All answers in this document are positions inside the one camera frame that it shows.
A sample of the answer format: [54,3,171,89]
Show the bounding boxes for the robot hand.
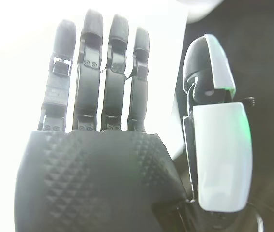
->
[13,9,253,232]

